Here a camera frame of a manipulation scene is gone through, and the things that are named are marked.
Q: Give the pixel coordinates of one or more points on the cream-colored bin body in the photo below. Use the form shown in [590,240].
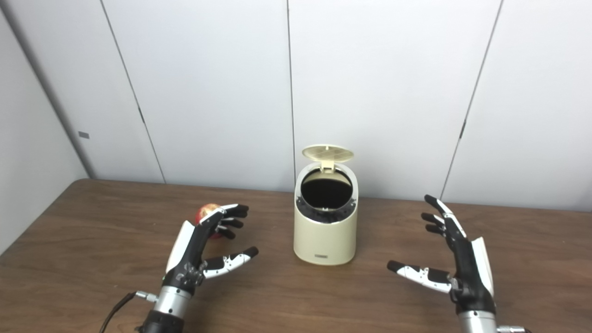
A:
[325,240]

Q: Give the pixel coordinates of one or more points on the red apple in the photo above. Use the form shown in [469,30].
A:
[205,212]

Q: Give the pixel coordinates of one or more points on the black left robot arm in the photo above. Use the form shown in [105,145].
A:
[169,307]

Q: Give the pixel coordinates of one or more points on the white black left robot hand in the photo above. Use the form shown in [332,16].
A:
[189,254]

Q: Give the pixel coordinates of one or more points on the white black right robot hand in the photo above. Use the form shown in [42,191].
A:
[471,277]

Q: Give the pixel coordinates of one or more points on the round cream bin lid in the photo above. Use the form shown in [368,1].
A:
[327,152]

